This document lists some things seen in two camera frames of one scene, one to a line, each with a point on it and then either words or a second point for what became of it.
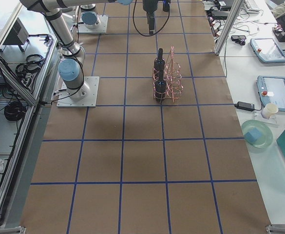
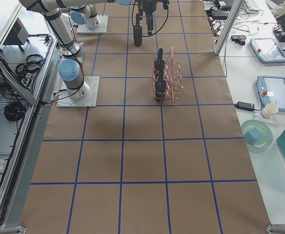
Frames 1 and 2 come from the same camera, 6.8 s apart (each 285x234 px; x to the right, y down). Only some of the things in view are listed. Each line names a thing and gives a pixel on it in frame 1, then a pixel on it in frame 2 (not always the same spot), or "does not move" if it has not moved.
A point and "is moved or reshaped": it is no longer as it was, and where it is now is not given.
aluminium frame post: [238, 4] does not move
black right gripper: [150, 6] does not move
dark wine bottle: [165, 6] is moved or reshaped
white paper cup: [269, 110] does not move
